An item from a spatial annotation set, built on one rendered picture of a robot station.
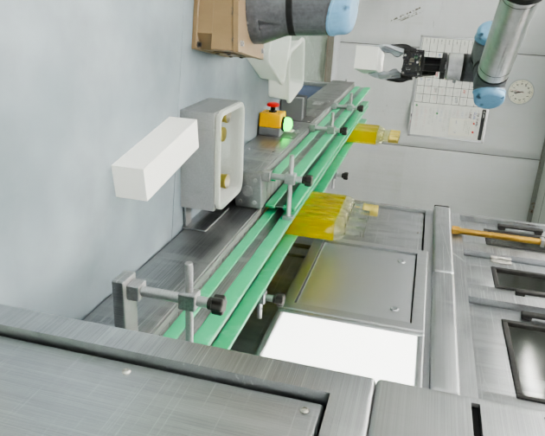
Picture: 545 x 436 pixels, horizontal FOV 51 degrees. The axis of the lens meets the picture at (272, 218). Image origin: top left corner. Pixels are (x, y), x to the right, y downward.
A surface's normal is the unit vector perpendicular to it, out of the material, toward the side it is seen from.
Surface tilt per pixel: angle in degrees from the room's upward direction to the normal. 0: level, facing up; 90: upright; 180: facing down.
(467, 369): 90
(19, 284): 0
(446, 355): 90
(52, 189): 0
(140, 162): 90
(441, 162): 90
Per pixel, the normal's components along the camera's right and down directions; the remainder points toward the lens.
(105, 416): 0.04, -0.93
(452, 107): -0.26, 0.34
